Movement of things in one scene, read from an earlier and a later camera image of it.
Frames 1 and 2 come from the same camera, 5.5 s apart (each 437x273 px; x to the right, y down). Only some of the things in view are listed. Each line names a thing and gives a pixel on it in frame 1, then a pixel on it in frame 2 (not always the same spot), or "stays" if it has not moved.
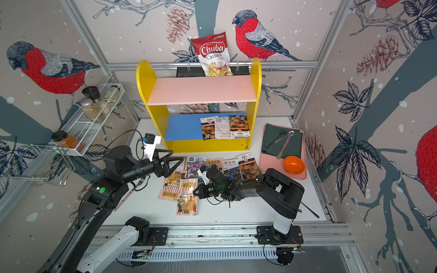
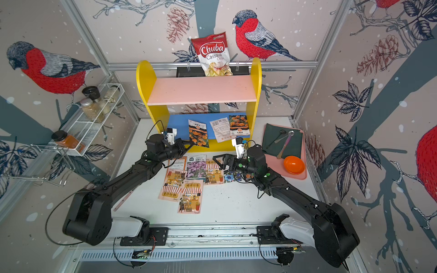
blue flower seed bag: (231, 169) stays
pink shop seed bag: (187, 202) stays
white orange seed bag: (182, 166) stays
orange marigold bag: (238, 125) stays
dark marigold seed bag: (208, 127) -> (198, 133)
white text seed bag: (222, 128) stays
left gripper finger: (167, 170) -> (187, 149)
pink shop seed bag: (170, 189) stays
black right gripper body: (207, 191) -> (238, 165)
